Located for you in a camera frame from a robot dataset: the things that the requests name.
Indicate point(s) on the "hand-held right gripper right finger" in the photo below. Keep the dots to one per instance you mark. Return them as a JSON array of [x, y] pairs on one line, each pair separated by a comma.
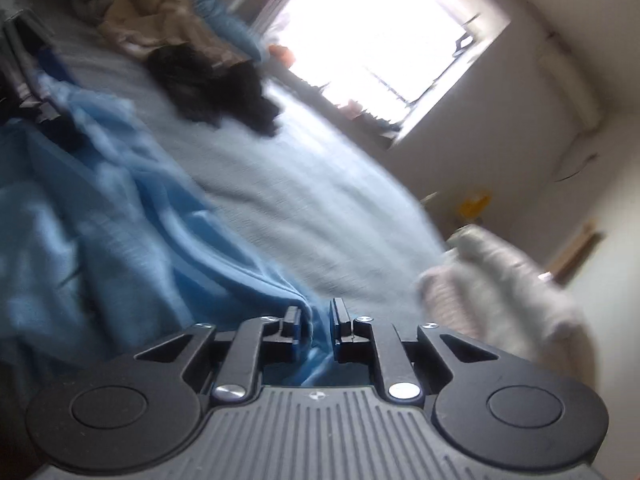
[[339, 325]]

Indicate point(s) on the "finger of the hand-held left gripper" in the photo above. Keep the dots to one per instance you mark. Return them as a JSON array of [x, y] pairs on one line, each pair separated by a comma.
[[27, 67]]

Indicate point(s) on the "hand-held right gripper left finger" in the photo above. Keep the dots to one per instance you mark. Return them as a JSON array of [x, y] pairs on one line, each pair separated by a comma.
[[295, 327]]

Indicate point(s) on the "light blue garment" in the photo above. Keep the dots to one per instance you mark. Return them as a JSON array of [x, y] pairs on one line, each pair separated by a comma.
[[125, 240]]

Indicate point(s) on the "pale grey bed sheet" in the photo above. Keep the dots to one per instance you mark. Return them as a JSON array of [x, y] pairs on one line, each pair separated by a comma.
[[310, 195]]

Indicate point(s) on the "beige cloth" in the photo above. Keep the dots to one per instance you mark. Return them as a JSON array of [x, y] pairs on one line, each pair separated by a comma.
[[165, 20]]

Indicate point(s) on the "white and pink cloth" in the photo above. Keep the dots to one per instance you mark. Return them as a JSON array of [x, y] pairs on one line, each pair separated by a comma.
[[505, 280]]

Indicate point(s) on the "yellow object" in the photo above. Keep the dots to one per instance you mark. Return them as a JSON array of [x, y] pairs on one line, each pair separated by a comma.
[[474, 207]]

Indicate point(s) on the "black cloth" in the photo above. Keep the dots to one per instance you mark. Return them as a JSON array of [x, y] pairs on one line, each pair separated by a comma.
[[215, 87]]

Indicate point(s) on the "blue pillow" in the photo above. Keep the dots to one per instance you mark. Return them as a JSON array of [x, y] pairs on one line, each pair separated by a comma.
[[227, 15]]

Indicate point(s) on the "orange object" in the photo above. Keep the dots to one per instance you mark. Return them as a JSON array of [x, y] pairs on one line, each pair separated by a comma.
[[280, 54]]

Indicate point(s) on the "bright window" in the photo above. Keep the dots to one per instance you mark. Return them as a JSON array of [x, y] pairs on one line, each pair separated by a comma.
[[380, 25]]

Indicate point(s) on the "wooden frame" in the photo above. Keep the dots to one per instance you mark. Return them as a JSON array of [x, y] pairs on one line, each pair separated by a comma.
[[575, 252]]

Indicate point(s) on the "white wall air conditioner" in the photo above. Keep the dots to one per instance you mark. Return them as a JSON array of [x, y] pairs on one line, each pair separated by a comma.
[[570, 85]]

